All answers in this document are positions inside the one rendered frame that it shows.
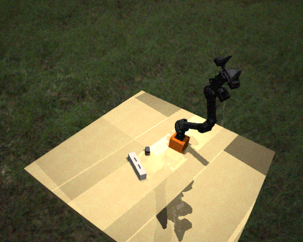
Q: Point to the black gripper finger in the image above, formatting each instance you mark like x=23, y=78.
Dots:
x=235, y=78
x=222, y=60

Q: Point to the black two-prong plug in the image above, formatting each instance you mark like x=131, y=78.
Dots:
x=147, y=151

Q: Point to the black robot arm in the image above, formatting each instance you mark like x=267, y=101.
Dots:
x=211, y=93

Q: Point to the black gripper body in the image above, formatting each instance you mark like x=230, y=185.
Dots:
x=224, y=75

